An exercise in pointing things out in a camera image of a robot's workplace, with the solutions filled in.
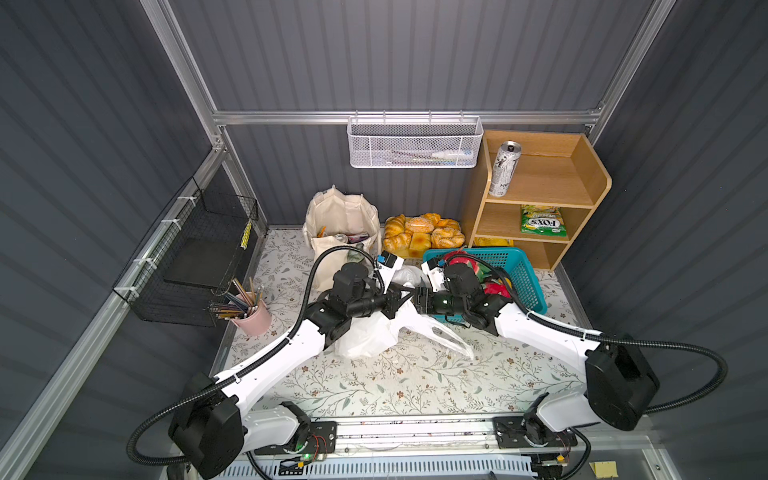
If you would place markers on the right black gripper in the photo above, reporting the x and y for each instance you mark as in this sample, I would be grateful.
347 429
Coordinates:
424 301

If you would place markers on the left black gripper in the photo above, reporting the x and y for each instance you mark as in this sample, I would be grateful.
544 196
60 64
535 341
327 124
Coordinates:
392 300

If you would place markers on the white plastic grocery bag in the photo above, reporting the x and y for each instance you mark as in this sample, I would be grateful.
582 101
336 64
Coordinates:
372 335

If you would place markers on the cream canvas tote bag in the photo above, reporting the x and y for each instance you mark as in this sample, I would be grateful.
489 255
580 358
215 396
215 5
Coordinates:
332 215

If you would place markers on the purple Fox's candy bag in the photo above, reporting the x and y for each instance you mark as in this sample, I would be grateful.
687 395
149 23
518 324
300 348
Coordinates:
357 238

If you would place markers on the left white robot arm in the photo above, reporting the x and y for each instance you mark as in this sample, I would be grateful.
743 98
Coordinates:
209 423

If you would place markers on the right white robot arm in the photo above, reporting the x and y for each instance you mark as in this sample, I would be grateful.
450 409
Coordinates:
496 290

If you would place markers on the teal plastic basket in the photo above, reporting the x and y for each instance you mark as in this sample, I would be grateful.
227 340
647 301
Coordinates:
516 265

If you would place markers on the yellow bread tray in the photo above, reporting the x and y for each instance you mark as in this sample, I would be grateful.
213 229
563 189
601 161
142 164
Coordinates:
411 237

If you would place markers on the floral table mat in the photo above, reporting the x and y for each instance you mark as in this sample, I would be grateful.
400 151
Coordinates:
415 377

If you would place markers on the green Fox's candy bag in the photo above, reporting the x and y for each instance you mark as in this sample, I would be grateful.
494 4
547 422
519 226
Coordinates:
543 221

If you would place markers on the pink pencil cup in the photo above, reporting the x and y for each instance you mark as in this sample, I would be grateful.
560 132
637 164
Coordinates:
244 306

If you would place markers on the left silver drink can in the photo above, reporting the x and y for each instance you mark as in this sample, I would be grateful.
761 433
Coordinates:
503 168

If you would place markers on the wooden shelf unit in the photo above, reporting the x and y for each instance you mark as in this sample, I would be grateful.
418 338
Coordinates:
555 170

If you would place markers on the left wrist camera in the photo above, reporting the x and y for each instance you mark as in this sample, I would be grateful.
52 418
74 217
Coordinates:
388 265

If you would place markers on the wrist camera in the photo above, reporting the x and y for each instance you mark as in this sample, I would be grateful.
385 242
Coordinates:
434 270
388 265

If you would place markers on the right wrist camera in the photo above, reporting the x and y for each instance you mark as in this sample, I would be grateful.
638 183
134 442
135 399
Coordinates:
434 270

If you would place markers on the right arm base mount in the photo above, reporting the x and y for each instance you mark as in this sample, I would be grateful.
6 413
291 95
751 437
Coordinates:
519 431

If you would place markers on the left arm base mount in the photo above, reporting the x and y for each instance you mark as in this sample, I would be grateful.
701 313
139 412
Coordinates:
318 437

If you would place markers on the white wire wall basket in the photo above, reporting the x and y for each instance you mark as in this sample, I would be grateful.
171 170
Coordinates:
414 141

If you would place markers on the black wire wall basket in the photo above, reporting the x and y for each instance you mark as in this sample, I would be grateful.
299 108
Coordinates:
188 266

